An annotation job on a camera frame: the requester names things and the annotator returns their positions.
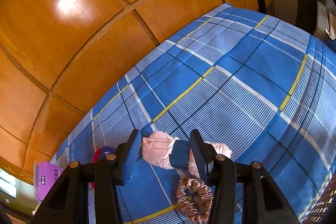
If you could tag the brown satin scrunchie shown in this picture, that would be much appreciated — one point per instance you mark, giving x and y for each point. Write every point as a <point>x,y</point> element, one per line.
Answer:
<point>195,199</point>

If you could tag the purple snack carton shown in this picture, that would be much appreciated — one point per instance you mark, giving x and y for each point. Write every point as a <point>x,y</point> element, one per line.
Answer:
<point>45,175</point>

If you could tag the pink towel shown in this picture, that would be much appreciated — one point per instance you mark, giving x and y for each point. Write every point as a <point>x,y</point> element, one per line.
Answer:
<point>167,152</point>

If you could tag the red christmas sock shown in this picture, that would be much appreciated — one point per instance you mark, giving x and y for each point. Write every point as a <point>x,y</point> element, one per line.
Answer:
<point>96,158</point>

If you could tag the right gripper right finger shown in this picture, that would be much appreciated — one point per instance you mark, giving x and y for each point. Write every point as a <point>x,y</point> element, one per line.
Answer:
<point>263,201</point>

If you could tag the blue plaid bedsheet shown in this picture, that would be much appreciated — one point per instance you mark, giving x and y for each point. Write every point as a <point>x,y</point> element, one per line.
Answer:
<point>260,85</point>

